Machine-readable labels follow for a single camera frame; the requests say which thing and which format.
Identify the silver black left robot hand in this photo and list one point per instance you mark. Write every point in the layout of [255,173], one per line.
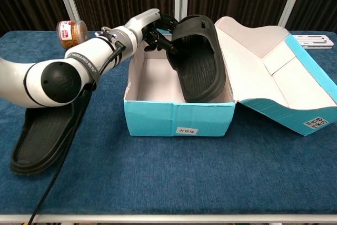
[143,22]

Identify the black rubber slipper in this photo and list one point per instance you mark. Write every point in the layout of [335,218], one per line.
[39,140]
[200,77]

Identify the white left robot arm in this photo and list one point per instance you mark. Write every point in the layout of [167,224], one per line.
[34,82]

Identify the light blue cardboard shoe box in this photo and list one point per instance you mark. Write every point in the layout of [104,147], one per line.
[179,119]

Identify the clear jar with brown contents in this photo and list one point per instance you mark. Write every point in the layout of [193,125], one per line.
[71,31]

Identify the white folding stand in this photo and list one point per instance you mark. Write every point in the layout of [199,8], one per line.
[316,41]

